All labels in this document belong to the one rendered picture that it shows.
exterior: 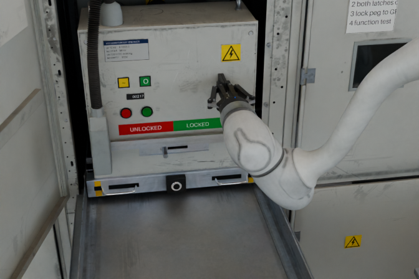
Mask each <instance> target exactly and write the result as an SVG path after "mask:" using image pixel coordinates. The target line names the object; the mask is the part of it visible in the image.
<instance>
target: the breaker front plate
mask: <svg viewBox="0 0 419 279"><path fill-rule="evenodd" d="M98 33H99V34H98V35H99V36H98V62H99V72H100V73H99V74H100V75H99V76H100V88H101V89H100V90H101V99H102V105H103V106H104V111H105V112H106V114H107V119H108V127H109V133H110V142H114V141H130V140H145V139H154V138H170V137H179V136H194V135H210V134H219V133H223V128H210V129H202V130H185V131H169V132H161V133H144V134H135V135H119V130H118V126H119V125H128V124H137V123H154V122H163V121H180V120H196V119H205V118H220V112H219V111H218V110H217V109H216V108H212V109H208V99H209V98H210V96H211V90H212V86H213V85H215V86H216V82H217V81H218V74H219V73H223V74H224V76H225V78H226V80H229V81H230V83H231V84H232V85H235V84H239V85H240V86H241V87H242V88H243V89H245V90H246V91H247V92H248V93H249V94H250V95H252V96H254V86H255V69H256V38H257V24H235V25H222V26H198V27H174V28H161V29H137V30H124V31H100V32H98ZM87 37H88V33H87V32H79V40H80V50H81V56H82V66H83V73H84V83H85V93H86V99H87V109H88V116H89V118H90V113H91V112H90V107H91V102H90V92H89V91H90V90H89V80H88V68H87V61H88V60H87V59H88V58H87V53H88V52H87V51H88V50H87V47H88V46H87V45H88V44H87V43H88V42H87V41H88V40H87V39H88V38H87ZM134 39H148V49H149V60H128V61H116V62H105V54H104V41H111V40H134ZM233 44H241V61H230V62H222V61H221V46H222V45H233ZM142 76H150V77H151V86H149V87H140V81H139V77H142ZM122 77H129V83H130V88H118V80H117V78H122ZM134 93H144V98H145V99H136V100H127V94H134ZM145 106H150V107H151V108H152V110H153V113H152V115H151V116H149V117H145V116H143V115H142V113H141V110H142V108H143V107H145ZM122 108H129V109H131V111H132V115H131V117H130V118H122V117H121V115H120V110H121V109H122ZM89 125H90V120H89ZM111 153H112V174H109V175H101V176H95V178H102V177H116V176H131V175H139V174H153V173H167V172H175V171H189V170H197V169H211V168H226V167H234V166H237V165H236V164H235V163H234V161H233V160H232V159H231V157H230V155H229V153H228V150H227V149H226V145H225V143H224V142H220V143H204V144H189V145H188V147H187V148H174V149H167V153H168V157H167V158H164V157H163V151H162V150H161V148H160V147H156V148H141V149H126V150H117V151H111Z"/></svg>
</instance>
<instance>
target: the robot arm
mask: <svg viewBox="0 0 419 279"><path fill-rule="evenodd" d="M415 80H419V36H417V37H416V38H414V39H413V40H411V41H410V42H409V43H407V44H405V45H404V46H403V47H401V48H399V49H398V50H396V51H395V52H394V53H392V54H390V55H389V56H388V57H386V58H385V59H383V60H382V61H381V62H380V63H379V64H377V65H376V66H375V67H374V68H373V69H372V70H371V71H370V72H369V73H368V74H367V75H366V77H365V78H364V79H363V80H362V82H361V83H360V85H359V86H358V88H357V89H356V91H355V93H354V95H353V97H352V98H351V100H350V102H349V104H348V105H347V108H346V109H345V111H344V113H343V114H342V116H341V118H340V120H339V122H338V124H337V126H336V127H335V129H334V131H333V132H332V134H331V136H330V138H329V139H328V140H327V142H326V143H325V144H324V145H322V146H321V147H320V148H318V149H315V150H312V151H304V150H303V149H300V148H283V147H282V146H281V145H280V144H279V142H278V141H277V139H276V138H275V137H274V135H273V134H272V133H271V131H270V129H269V128H268V127H267V125H265V124H264V123H263V121H262V120H261V119H260V118H259V117H258V116H257V114H256V113H255V111H254V109H253V107H252V106H254V105H255V96H252V95H250V94H249V93H248V92H247V91H246V90H245V89H243V88H242V87H241V86H240V85H239V84H235V85H232V84H231V83H230V81H229V80H226V78H225V76H224V74H223V73H219V74H218V81H217V82H216V86H215V85H213V86H212V90H211V96H210V98H209V99H208V109H212V108H216V109H217V110H218V111H219V112H220V122H221V125H222V127H223V138H224V143H225V145H226V149H227V150H228V153H229V155H230V157H231V159H232V160H233V161H234V163H235V164H236V165H237V166H239V167H240V168H241V169H243V170H245V171H247V172H248V173H249V174H250V175H251V177H252V178H253V179H254V182H255V183H256V184H257V185H258V187H259V188H260V189H261V190H262V191H263V192H264V193H265V194H266V195H267V196H268V197H269V198H270V199H271V200H272V201H274V202H275V203H276V204H278V205H279V206H281V207H283V208H285V209H289V210H299V209H302V208H304V207H305V206H307V205H308V204H309V203H310V202H311V200H312V198H313V195H314V187H315V185H316V182H317V180H318V178H319V177H320V176H321V175H323V174H324V173H326V172H327V171H329V170H330V169H332V168H333V167H335V166H336V165H337V164H339V163H340V162H341V160H343V159H344V158H345V156H346V155H347V154H348V153H349V151H350V150H351V149H352V147H353V145H354V144H355V142H356V141H357V140H358V138H359V137H360V135H361V134H362V132H363V131H364V129H365V128H366V126H367V125H368V123H369V122H370V120H371V119H372V117H373V116H374V114H375V113H376V111H377V110H378V109H379V107H380V105H381V104H382V103H383V102H384V100H385V99H386V98H387V97H388V96H389V95H390V94H391V93H392V92H393V91H395V90H396V89H397V88H399V87H401V86H402V85H404V84H407V83H410V82H412V81H415ZM217 93H219V96H220V98H221V100H220V101H219V102H218V103H217V102H216V94H217ZM228 94H229V96H228Z"/></svg>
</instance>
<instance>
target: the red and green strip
mask: <svg viewBox="0 0 419 279"><path fill-rule="evenodd" d="M210 128H222V125H221V122H220V118H205V119H196V120H180V121H163V122H154V123H137V124H128V125H119V126H118V130H119V135H135V134H144V133H161V132H169V131H185V130H202V129H210Z"/></svg>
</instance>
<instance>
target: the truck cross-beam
mask: <svg viewBox="0 0 419 279"><path fill-rule="evenodd" d="M181 174H185V176H186V188H187V189H189V188H196V187H210V186H219V185H218V184H217V183H216V181H215V180H214V178H215V177H216V178H217V180H218V181H219V182H220V183H223V182H238V181H241V168H240V167H239V166H234V167H226V168H211V169H197V170H189V171H175V172H167V173H153V174H139V175H131V176H116V177H102V178H94V172H91V173H87V178H86V183H87V193H88V197H98V196H96V194H95V192H96V191H101V186H95V184H94V181H106V180H108V189H109V193H111V192H125V191H133V190H134V187H135V184H137V190H136V191H135V192H134V193H140V192H154V191H166V176H174V175H181Z"/></svg>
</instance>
